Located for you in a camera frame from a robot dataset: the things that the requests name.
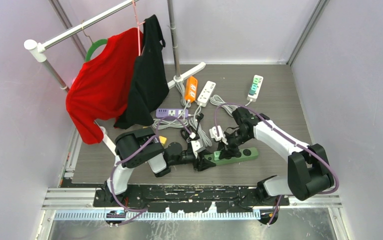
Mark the yellow adapter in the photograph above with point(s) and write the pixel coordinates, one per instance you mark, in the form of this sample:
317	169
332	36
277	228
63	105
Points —
163	140

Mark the green power strip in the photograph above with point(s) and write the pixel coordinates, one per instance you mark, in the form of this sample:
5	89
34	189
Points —
246	154

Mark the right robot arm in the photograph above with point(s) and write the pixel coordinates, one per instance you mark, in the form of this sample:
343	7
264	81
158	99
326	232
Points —
308	169

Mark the white power strip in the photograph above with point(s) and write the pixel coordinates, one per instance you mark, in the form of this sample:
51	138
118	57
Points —
205	94
259	80

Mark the green adapter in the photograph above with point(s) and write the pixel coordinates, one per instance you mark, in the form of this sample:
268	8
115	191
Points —
216	155

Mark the green clothes hanger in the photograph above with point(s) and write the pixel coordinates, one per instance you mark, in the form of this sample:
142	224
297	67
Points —
94	46

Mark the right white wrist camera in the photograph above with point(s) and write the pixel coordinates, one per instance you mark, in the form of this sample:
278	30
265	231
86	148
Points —
217	134

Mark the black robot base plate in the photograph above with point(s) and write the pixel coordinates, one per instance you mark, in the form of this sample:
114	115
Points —
194	198

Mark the pink clothes hanger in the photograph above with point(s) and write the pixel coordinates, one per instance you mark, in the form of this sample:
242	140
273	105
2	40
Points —
138	25

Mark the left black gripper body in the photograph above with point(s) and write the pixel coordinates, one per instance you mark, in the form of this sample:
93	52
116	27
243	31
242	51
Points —
197	163

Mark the teal adapters on far strip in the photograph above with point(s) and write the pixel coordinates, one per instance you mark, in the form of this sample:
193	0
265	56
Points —
253	89

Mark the black garment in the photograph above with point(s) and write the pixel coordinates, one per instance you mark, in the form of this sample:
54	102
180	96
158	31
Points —
149	86

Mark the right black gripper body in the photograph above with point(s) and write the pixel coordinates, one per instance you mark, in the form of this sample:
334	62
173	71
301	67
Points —
234	139

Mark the purple power strip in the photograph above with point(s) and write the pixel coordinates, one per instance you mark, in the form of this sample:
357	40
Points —
171	113

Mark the red t-shirt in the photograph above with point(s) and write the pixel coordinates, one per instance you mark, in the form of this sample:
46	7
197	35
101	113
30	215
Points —
101	88

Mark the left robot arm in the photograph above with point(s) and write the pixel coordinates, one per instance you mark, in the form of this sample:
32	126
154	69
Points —
134	148

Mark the orange power strip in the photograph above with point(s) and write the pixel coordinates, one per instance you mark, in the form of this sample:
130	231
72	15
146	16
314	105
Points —
191	88

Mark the metal clothes rack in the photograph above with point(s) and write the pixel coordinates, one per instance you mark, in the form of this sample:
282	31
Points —
38	49

